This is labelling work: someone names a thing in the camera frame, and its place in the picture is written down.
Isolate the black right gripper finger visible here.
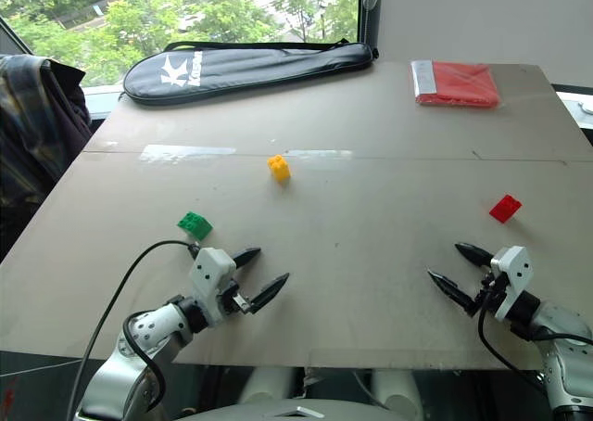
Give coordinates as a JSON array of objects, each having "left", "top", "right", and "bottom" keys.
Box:
[
  {"left": 454, "top": 242, "right": 496, "bottom": 269},
  {"left": 426, "top": 269, "right": 479, "bottom": 318}
]

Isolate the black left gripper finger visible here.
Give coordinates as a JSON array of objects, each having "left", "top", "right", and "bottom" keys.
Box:
[
  {"left": 248, "top": 272, "right": 291, "bottom": 314},
  {"left": 230, "top": 247, "right": 262, "bottom": 269}
]

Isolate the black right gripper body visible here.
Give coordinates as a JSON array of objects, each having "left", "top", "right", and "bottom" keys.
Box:
[{"left": 471, "top": 262, "right": 510, "bottom": 319}]

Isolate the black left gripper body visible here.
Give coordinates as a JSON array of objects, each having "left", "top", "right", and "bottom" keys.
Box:
[{"left": 221, "top": 279, "right": 259, "bottom": 318}]

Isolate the red toy brick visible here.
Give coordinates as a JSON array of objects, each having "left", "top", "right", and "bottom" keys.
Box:
[{"left": 488, "top": 194, "right": 524, "bottom": 224}]

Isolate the green toy brick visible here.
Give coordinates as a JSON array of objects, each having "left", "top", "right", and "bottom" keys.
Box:
[{"left": 176, "top": 210, "right": 214, "bottom": 242}]

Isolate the yellow toy brick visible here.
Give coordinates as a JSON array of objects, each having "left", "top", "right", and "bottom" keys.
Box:
[{"left": 266, "top": 154, "right": 292, "bottom": 182}]

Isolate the silver robot torso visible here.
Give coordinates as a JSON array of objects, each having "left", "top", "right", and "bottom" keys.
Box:
[{"left": 175, "top": 367, "right": 446, "bottom": 421}]

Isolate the red packaged cloth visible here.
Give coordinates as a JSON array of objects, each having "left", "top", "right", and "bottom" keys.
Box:
[{"left": 409, "top": 59, "right": 503, "bottom": 108}]

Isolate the black racket bag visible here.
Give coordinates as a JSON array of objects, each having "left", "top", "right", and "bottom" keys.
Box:
[{"left": 121, "top": 38, "right": 379, "bottom": 107}]

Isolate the plaid shirt on chair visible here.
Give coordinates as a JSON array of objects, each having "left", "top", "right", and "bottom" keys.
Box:
[{"left": 0, "top": 53, "right": 94, "bottom": 262}]

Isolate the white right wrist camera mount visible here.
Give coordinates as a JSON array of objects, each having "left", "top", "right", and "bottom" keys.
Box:
[{"left": 489, "top": 245, "right": 531, "bottom": 321}]

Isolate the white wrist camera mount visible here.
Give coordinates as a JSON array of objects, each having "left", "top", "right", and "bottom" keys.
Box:
[
  {"left": 190, "top": 248, "right": 237, "bottom": 325},
  {"left": 489, "top": 245, "right": 531, "bottom": 321}
]

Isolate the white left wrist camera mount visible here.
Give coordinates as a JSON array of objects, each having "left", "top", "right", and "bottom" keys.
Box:
[{"left": 190, "top": 248, "right": 237, "bottom": 325}]

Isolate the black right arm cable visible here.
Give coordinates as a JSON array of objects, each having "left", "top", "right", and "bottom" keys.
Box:
[{"left": 476, "top": 290, "right": 552, "bottom": 394}]

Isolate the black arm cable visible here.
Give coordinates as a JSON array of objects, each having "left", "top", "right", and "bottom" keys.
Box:
[
  {"left": 64, "top": 240, "right": 202, "bottom": 421},
  {"left": 476, "top": 290, "right": 552, "bottom": 394}
]

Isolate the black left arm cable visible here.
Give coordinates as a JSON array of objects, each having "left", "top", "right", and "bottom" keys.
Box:
[{"left": 64, "top": 240, "right": 202, "bottom": 421}]

